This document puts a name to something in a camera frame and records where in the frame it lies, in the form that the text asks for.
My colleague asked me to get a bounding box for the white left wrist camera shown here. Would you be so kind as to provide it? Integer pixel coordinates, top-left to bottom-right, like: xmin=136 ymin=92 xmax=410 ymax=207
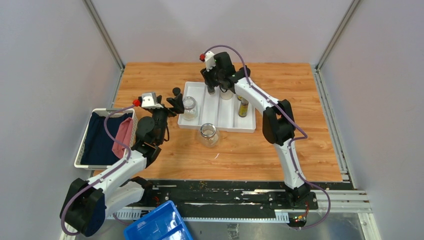
xmin=140 ymin=92 xmax=164 ymax=109

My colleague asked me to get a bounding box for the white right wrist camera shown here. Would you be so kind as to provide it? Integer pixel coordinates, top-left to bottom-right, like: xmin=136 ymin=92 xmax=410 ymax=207
xmin=204 ymin=51 xmax=216 ymax=72

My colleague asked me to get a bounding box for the small spice bottle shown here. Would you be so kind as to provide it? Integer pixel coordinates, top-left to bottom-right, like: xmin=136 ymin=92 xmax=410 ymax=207
xmin=206 ymin=86 xmax=216 ymax=95
xmin=172 ymin=87 xmax=181 ymax=97

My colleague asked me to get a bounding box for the dark blue cloth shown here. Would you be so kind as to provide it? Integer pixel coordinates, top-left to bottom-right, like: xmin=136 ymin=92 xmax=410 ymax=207
xmin=80 ymin=112 xmax=133 ymax=166

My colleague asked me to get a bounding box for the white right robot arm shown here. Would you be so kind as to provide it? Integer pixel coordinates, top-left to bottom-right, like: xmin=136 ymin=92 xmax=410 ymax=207
xmin=199 ymin=51 xmax=311 ymax=209

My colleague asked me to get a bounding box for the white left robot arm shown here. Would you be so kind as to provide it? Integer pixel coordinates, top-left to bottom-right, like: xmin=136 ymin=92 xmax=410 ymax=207
xmin=59 ymin=87 xmax=185 ymax=237

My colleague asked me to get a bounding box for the blue plastic bin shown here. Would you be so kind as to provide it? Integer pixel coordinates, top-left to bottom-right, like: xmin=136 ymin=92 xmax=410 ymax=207
xmin=123 ymin=200 xmax=193 ymax=240

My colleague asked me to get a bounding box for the black-lid shaker jar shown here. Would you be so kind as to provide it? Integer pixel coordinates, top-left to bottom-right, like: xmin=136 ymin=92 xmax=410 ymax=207
xmin=219 ymin=89 xmax=234 ymax=101
xmin=246 ymin=66 xmax=251 ymax=77

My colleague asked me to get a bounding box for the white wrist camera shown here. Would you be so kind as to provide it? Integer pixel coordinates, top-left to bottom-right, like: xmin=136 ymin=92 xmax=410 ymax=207
xmin=140 ymin=92 xmax=164 ymax=109
xmin=204 ymin=51 xmax=216 ymax=72

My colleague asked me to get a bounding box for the clear glass jar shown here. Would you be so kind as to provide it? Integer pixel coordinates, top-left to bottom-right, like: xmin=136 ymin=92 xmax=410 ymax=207
xmin=197 ymin=123 xmax=220 ymax=148
xmin=182 ymin=96 xmax=198 ymax=121

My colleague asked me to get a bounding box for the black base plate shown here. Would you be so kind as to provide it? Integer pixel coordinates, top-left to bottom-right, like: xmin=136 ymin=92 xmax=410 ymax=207
xmin=109 ymin=178 xmax=320 ymax=220

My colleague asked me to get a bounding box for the white divided tray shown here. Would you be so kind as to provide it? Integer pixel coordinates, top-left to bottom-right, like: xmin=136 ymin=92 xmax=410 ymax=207
xmin=177 ymin=81 xmax=256 ymax=133

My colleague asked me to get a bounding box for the pink cloth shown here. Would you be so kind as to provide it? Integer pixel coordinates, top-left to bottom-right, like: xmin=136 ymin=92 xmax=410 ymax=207
xmin=111 ymin=117 xmax=133 ymax=159

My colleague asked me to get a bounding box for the white laundry basket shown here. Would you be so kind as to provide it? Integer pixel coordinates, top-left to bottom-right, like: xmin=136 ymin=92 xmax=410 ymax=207
xmin=73 ymin=108 xmax=138 ymax=170

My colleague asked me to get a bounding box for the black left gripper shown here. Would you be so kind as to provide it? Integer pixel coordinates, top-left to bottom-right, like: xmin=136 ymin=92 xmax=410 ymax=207
xmin=149 ymin=93 xmax=184 ymax=144

